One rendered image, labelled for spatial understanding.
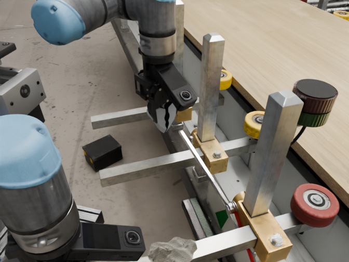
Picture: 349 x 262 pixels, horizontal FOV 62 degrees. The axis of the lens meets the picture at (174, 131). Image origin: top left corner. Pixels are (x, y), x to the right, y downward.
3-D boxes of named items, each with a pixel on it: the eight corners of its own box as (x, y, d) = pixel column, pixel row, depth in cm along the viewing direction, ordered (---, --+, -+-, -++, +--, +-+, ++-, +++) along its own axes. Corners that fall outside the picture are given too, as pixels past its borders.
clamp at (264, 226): (263, 266, 53) (268, 252, 50) (229, 208, 63) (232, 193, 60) (289, 258, 54) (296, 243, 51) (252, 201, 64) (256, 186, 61)
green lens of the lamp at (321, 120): (301, 130, 42) (306, 118, 40) (278, 108, 46) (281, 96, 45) (336, 122, 43) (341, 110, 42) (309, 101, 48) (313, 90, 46)
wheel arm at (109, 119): (93, 132, 88) (91, 121, 86) (92, 126, 91) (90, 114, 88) (223, 107, 99) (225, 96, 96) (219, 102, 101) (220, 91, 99)
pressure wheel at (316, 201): (296, 254, 57) (313, 221, 50) (273, 221, 63) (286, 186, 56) (329, 243, 59) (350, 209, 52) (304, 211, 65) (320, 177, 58)
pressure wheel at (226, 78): (224, 112, 95) (228, 81, 88) (201, 106, 97) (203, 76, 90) (230, 100, 101) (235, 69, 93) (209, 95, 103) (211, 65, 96)
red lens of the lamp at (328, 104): (307, 116, 40) (311, 103, 39) (282, 94, 45) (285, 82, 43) (342, 109, 42) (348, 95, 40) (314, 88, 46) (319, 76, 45)
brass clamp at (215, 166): (206, 176, 73) (207, 162, 69) (187, 142, 82) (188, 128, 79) (228, 170, 74) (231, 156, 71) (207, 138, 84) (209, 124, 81)
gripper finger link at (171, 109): (162, 118, 79) (161, 89, 73) (176, 129, 75) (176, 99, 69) (153, 123, 77) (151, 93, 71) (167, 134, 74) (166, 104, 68)
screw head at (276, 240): (274, 248, 51) (276, 244, 50) (268, 237, 52) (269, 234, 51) (284, 244, 51) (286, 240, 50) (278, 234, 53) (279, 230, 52)
